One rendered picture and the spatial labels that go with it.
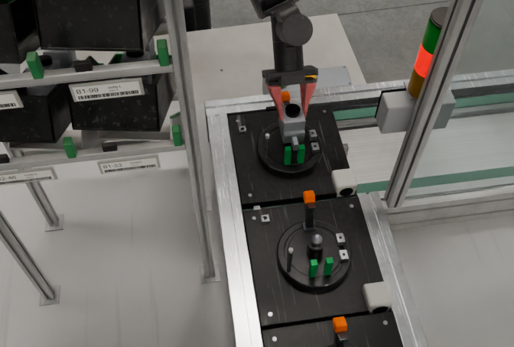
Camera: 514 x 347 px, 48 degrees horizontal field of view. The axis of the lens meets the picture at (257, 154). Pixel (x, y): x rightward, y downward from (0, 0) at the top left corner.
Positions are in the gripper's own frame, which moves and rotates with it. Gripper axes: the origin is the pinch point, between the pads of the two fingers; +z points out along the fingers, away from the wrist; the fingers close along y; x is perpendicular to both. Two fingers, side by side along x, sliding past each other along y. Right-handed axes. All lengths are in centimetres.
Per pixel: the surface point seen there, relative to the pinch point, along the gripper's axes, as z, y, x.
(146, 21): -21.8, -24.1, -34.9
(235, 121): 3.3, -10.3, 15.5
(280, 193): 16.0, -3.8, -0.6
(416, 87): -7.1, 16.8, -22.2
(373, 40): 4, 74, 171
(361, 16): -7, 72, 186
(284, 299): 29.9, -7.1, -18.4
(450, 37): -15.8, 17.3, -33.2
